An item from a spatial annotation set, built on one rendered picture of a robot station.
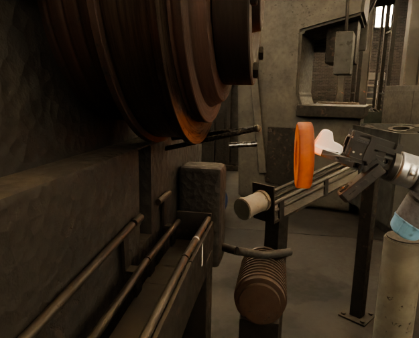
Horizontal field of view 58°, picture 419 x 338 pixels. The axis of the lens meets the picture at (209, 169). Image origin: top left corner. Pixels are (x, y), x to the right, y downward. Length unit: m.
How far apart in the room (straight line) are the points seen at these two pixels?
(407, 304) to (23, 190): 1.24
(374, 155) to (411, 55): 8.65
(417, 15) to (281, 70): 6.60
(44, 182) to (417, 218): 0.80
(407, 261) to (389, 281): 0.09
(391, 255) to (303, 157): 0.62
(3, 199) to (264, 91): 3.06
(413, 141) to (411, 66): 6.88
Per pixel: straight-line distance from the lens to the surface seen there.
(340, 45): 3.03
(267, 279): 0.94
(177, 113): 0.48
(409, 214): 0.98
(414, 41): 9.57
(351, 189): 0.91
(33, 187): 0.39
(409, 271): 1.37
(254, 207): 0.99
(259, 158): 3.36
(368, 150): 0.89
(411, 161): 0.92
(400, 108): 5.01
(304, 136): 0.84
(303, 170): 0.84
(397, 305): 1.41
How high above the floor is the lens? 0.96
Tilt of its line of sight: 11 degrees down
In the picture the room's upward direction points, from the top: 1 degrees clockwise
